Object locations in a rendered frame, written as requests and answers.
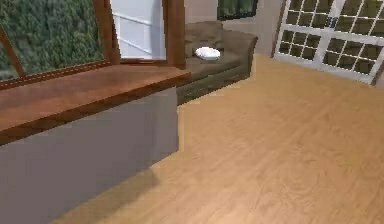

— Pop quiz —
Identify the brown sofa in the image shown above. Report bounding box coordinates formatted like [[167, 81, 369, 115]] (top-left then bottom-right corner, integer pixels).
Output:
[[175, 20, 259, 106]]

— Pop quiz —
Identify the white cushion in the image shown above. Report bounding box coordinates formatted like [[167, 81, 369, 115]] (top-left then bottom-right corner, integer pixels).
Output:
[[194, 46, 222, 62]]

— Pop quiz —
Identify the dark green framed picture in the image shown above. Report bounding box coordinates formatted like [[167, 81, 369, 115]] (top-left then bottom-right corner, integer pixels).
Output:
[[217, 0, 259, 22]]

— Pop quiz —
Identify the white paned glass door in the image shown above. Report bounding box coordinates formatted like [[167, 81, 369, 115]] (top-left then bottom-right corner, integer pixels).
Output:
[[272, 0, 384, 85]]

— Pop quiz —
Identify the brown wooden window frame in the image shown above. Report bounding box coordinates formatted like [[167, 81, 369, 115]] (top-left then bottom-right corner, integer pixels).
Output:
[[0, 0, 192, 146]]

